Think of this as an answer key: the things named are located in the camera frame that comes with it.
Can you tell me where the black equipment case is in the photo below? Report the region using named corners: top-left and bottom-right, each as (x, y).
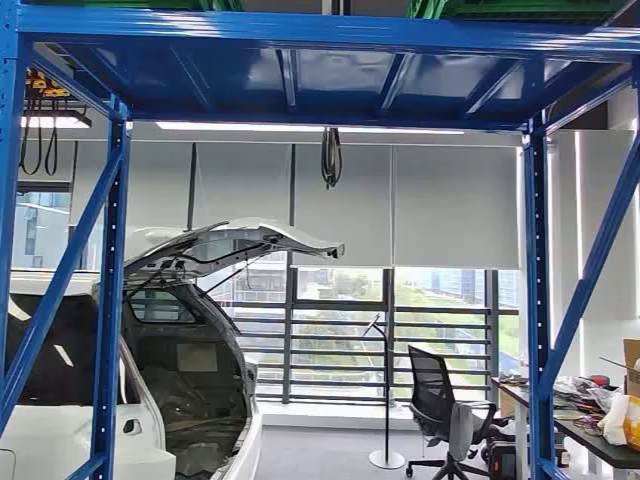
top-left (487, 438), bottom-right (518, 480)

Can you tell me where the black floor stand white base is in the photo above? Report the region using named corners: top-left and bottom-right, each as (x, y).
top-left (362, 313), bottom-right (406, 472)

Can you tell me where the blue steel shelf rack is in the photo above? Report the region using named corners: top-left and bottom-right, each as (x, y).
top-left (0, 0), bottom-right (640, 480)

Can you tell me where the black mesh office chair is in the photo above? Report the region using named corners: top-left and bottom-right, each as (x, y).
top-left (405, 344), bottom-right (516, 480)

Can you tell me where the white car body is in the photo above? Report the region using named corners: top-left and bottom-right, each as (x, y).
top-left (0, 217), bottom-right (346, 480)

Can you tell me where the grey cloth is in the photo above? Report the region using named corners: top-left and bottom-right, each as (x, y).
top-left (448, 402), bottom-right (475, 463)

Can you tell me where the coloured cable bundle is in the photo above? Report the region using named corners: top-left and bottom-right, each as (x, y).
top-left (572, 413), bottom-right (607, 439)

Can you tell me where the grey window railing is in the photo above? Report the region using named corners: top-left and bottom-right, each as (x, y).
top-left (220, 301), bottom-right (521, 405)

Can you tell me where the yellow hoist trolley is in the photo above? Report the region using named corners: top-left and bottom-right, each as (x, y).
top-left (25, 69), bottom-right (71, 101)

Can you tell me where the hanging black cable loop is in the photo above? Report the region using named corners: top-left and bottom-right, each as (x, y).
top-left (320, 127), bottom-right (344, 191)

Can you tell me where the white yellow plastic bag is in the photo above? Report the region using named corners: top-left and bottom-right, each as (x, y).
top-left (598, 392), bottom-right (640, 453)

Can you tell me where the dark-topped desk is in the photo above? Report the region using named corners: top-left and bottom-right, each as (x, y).
top-left (491, 376), bottom-right (640, 480)

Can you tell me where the black hanging strap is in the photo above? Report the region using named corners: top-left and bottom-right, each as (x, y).
top-left (44, 97), bottom-right (60, 178)
top-left (19, 97), bottom-right (43, 178)

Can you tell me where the grey roller blind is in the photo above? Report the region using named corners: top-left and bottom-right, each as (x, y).
top-left (69, 142), bottom-right (193, 230)
top-left (395, 145), bottom-right (519, 270)
top-left (294, 144), bottom-right (393, 268)
top-left (195, 142), bottom-right (294, 266)
top-left (580, 129), bottom-right (640, 323)

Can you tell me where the printed cardboard box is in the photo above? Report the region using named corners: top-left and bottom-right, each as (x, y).
top-left (622, 337), bottom-right (640, 399)

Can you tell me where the flat ceiling light panel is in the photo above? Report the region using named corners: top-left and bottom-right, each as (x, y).
top-left (20, 112), bottom-right (93, 130)

